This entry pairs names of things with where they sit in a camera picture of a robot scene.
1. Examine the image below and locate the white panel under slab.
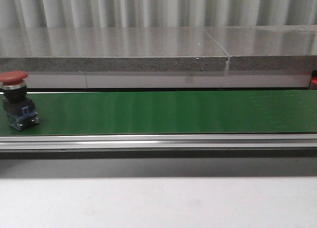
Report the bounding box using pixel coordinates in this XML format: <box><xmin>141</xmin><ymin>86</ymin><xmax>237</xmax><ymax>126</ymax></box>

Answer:
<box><xmin>26</xmin><ymin>75</ymin><xmax>311</xmax><ymax>89</ymax></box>

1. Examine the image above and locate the white pleated curtain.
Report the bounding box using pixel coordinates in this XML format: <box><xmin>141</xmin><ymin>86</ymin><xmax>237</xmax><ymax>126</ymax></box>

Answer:
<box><xmin>0</xmin><ymin>0</ymin><xmax>317</xmax><ymax>28</ymax></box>

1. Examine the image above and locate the aluminium conveyor side rail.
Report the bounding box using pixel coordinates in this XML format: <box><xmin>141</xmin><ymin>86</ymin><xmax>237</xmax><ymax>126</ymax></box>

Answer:
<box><xmin>0</xmin><ymin>134</ymin><xmax>317</xmax><ymax>152</ymax></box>

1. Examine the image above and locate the green conveyor belt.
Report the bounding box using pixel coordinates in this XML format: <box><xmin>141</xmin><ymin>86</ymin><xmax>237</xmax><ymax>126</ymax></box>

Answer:
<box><xmin>0</xmin><ymin>90</ymin><xmax>317</xmax><ymax>136</ymax></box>

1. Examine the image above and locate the grey stone slab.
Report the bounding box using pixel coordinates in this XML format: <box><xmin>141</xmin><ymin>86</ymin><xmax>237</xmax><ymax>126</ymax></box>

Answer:
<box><xmin>0</xmin><ymin>27</ymin><xmax>227</xmax><ymax>72</ymax></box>
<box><xmin>204</xmin><ymin>26</ymin><xmax>317</xmax><ymax>75</ymax></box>

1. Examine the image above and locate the grey stone slab right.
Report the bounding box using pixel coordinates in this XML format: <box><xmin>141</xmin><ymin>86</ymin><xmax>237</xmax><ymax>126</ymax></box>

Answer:
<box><xmin>204</xmin><ymin>26</ymin><xmax>317</xmax><ymax>75</ymax></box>

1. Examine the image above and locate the grey stone slab left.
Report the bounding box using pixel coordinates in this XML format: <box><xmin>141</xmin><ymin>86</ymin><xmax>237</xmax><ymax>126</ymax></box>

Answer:
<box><xmin>0</xmin><ymin>27</ymin><xmax>227</xmax><ymax>72</ymax></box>

